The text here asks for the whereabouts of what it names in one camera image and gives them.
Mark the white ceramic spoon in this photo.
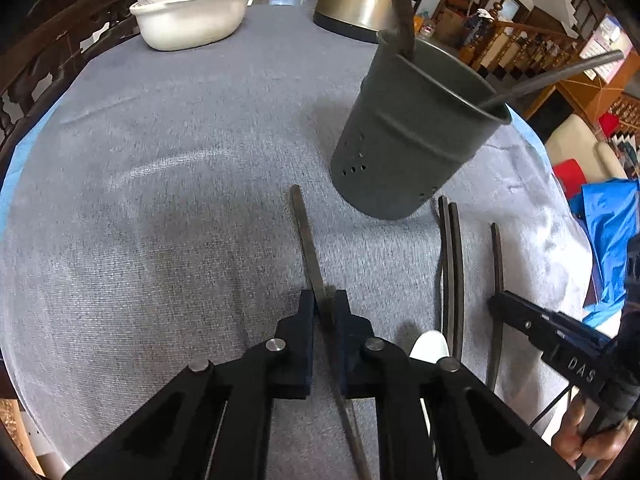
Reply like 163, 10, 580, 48
409, 331, 450, 436

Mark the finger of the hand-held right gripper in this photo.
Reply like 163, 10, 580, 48
487, 290, 548, 350
544, 310, 610, 345

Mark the blue table cover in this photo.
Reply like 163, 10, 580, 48
0, 125, 36, 246

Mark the red stool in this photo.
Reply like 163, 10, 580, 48
552, 158, 587, 197

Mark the dark metal chopstick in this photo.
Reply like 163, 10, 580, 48
290, 185, 374, 480
448, 202, 467, 362
382, 0, 417, 57
477, 50, 626, 110
437, 196, 458, 358
485, 222, 504, 393

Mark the grey tablecloth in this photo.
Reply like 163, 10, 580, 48
0, 0, 596, 480

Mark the white plastic basin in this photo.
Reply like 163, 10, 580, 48
129, 0, 258, 52

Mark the wall calendar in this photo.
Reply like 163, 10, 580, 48
579, 14, 634, 82

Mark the dark carved wooden chair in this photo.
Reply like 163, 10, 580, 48
0, 0, 141, 171

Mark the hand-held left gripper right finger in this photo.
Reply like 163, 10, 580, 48
332, 290, 576, 480

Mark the grey perforated utensil holder cup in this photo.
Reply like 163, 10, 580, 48
330, 30, 512, 222

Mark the person's right hand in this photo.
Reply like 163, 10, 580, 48
551, 394, 640, 477

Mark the thin black cable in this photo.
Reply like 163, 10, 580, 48
529, 387, 574, 427

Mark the beige chair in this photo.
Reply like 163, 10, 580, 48
544, 114, 629, 182

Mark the blue tarp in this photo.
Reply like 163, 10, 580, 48
570, 177, 640, 326

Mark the wooden stair railing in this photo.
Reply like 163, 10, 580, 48
460, 4, 591, 83

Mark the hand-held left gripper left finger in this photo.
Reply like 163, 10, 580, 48
65, 289, 317, 480

